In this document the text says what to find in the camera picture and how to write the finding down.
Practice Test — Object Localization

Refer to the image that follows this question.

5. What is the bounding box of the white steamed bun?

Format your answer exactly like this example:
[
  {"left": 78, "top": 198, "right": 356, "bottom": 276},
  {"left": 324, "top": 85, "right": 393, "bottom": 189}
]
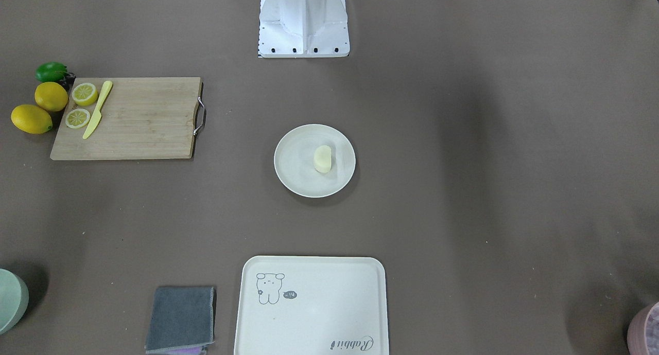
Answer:
[{"left": 313, "top": 145, "right": 332, "bottom": 174}]

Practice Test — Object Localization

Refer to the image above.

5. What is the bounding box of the cream rabbit serving tray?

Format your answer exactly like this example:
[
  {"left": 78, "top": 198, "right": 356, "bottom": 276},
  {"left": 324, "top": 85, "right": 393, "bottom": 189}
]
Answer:
[{"left": 234, "top": 256, "right": 389, "bottom": 354}]

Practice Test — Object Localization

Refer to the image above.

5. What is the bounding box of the round cream plate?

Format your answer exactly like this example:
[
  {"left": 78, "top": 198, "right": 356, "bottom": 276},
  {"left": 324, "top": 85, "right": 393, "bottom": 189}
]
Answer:
[{"left": 273, "top": 123, "right": 356, "bottom": 198}]

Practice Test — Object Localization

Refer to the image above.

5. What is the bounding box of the bamboo cutting board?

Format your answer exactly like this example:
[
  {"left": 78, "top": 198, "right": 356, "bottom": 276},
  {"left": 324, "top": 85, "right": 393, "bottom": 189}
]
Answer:
[{"left": 51, "top": 77, "right": 205, "bottom": 161}]

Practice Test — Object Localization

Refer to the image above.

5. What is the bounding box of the grey folded cloth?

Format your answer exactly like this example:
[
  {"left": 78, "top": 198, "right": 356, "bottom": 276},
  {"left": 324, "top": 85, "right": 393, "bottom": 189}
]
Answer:
[{"left": 145, "top": 286, "right": 216, "bottom": 354}]

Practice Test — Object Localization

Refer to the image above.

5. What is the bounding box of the yellow plastic knife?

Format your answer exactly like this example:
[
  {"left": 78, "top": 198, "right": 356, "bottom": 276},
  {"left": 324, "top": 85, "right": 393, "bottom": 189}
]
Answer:
[{"left": 82, "top": 80, "right": 113, "bottom": 139}]

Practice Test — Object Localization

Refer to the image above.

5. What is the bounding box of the upper lemon half slice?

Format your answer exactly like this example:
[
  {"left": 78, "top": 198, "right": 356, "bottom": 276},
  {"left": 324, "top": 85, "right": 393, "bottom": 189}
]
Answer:
[{"left": 71, "top": 82, "right": 99, "bottom": 107}]

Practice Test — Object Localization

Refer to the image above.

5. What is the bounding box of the lemon half slice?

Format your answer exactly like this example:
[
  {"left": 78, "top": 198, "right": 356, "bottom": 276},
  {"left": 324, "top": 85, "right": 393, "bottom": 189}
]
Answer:
[
  {"left": 64, "top": 108, "right": 91, "bottom": 129},
  {"left": 71, "top": 82, "right": 99, "bottom": 107}
]

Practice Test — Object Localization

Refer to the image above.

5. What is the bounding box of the lower lemon half slice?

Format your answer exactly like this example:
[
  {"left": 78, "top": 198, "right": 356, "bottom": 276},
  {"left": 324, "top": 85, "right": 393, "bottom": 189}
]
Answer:
[{"left": 64, "top": 108, "right": 91, "bottom": 129}]

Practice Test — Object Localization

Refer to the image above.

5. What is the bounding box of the whole yellow lemon near lime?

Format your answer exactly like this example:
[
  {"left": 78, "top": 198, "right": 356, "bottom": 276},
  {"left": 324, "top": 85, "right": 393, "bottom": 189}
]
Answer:
[{"left": 34, "top": 82, "right": 68, "bottom": 113}]

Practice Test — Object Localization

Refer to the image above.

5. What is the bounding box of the green lime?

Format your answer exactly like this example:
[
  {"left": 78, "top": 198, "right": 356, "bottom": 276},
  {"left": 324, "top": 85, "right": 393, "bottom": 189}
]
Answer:
[{"left": 34, "top": 62, "right": 68, "bottom": 83}]

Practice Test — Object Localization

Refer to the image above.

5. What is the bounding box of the whole yellow lemon outer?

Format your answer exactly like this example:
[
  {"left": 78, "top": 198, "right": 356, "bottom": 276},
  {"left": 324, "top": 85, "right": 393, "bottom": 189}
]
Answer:
[{"left": 10, "top": 104, "right": 53, "bottom": 134}]

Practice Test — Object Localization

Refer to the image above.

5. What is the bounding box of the mint green bowl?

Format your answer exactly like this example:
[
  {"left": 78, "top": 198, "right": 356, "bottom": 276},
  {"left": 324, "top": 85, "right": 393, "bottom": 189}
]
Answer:
[{"left": 1, "top": 269, "right": 29, "bottom": 334}]

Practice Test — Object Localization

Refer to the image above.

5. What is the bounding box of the pink bowl with ice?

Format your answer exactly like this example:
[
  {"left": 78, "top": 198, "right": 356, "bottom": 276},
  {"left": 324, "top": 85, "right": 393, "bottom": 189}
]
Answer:
[{"left": 627, "top": 303, "right": 658, "bottom": 354}]

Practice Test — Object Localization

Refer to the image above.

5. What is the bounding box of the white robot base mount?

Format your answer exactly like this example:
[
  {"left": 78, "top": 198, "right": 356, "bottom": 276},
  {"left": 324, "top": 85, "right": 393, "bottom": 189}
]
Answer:
[{"left": 257, "top": 0, "right": 351, "bottom": 58}]

